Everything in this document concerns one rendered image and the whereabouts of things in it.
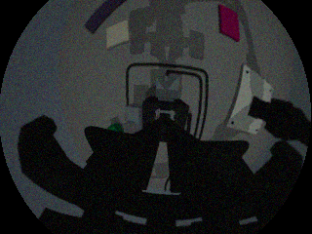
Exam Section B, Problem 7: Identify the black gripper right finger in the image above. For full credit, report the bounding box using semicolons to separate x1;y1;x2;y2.
167;118;250;194

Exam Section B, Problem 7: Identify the small green cube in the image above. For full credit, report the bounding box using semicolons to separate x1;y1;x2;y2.
106;122;123;133

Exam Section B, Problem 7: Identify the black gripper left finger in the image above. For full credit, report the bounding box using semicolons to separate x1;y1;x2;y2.
85;118;163;191

